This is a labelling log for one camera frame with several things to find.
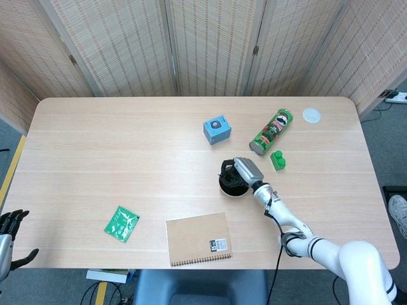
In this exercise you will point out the woven folding screen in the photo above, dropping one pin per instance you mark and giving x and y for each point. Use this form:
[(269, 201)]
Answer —
[(127, 47)]

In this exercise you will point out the green Pringles can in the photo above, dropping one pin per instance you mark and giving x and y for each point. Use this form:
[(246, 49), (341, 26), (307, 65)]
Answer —
[(270, 133)]

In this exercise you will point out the white power strip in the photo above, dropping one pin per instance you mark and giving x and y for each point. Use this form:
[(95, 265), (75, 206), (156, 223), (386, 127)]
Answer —
[(397, 97)]

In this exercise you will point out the white cup of black coffee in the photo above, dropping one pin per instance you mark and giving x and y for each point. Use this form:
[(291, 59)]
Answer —
[(233, 192)]

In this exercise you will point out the green tea packet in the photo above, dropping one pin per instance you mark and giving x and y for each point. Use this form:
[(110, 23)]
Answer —
[(121, 224)]

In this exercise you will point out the white round table grommet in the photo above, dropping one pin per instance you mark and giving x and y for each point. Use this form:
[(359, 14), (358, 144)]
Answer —
[(311, 115)]

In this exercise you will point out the white sneaker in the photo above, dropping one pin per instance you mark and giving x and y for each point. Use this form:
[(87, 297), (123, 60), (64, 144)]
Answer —
[(399, 213)]

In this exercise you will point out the dark blue chair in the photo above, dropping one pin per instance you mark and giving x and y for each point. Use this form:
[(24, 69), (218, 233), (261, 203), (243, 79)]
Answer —
[(200, 286)]

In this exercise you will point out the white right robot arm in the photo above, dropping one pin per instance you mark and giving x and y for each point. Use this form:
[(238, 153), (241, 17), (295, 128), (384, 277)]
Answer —
[(349, 257)]

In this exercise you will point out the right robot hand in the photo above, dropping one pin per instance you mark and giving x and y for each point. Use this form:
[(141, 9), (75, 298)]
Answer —
[(249, 170)]

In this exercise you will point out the black floor stand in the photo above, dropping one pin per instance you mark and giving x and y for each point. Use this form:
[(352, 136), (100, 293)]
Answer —
[(395, 190)]

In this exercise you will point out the kraft spiral notebook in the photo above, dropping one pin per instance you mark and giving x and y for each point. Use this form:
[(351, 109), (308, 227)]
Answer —
[(197, 238)]

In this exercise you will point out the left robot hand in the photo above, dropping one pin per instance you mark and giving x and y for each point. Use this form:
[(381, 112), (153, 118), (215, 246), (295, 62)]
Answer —
[(4, 251)]

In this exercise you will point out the black plastic spoon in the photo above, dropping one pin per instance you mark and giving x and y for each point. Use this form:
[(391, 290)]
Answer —
[(221, 175)]

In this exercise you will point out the blue cardboard box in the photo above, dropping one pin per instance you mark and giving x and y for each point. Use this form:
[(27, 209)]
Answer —
[(217, 130)]

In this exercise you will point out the green toy brick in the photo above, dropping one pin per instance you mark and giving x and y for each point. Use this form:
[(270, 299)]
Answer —
[(278, 161)]

